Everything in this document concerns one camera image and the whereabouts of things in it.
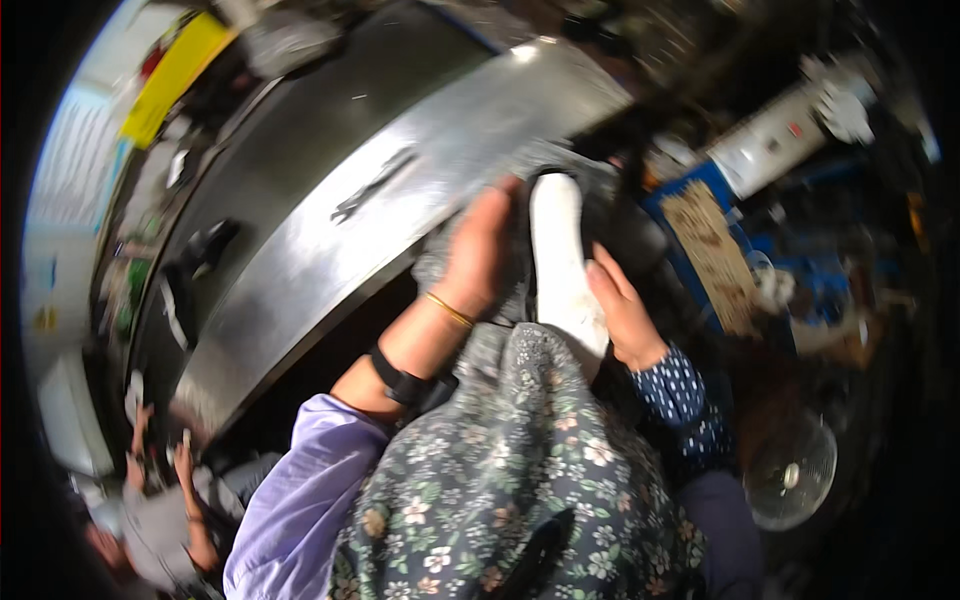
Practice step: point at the person's right hand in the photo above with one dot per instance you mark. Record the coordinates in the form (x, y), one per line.
(626, 319)

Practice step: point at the person's left hand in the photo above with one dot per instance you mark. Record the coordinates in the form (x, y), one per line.
(474, 255)

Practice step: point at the person's left fingers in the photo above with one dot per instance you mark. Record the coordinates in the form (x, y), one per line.
(504, 196)

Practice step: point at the white shoe sole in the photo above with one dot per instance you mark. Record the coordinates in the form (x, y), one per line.
(561, 255)

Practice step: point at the grey cloth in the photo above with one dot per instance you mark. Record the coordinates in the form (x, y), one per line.
(439, 259)

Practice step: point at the gold bangle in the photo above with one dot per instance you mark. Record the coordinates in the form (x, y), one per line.
(450, 310)

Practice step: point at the black elongated tool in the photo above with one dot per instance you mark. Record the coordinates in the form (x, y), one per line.
(373, 186)

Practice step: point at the steel work table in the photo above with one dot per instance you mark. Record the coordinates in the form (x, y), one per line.
(375, 112)

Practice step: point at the black wrist band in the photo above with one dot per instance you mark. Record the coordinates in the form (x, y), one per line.
(401, 382)

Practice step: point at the brown textured board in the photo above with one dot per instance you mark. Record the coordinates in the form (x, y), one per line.
(712, 255)

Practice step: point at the grey plastic bag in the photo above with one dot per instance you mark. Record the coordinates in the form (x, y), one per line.
(289, 41)

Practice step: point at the white machine housing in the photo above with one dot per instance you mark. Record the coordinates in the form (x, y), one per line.
(765, 139)

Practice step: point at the person's body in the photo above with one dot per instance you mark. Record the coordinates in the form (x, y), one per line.
(517, 480)

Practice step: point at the black bulky object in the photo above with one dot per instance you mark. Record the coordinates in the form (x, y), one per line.
(196, 259)

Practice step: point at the yellow board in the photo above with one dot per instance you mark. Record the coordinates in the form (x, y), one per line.
(172, 79)

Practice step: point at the cluttered shelf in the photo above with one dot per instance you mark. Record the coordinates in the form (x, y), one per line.
(135, 255)

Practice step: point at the white box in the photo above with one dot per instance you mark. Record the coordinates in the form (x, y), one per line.
(73, 416)

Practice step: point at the blue machine frame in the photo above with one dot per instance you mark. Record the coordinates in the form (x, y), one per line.
(679, 187)

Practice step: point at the white wall chart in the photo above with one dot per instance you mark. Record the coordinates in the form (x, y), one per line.
(75, 165)

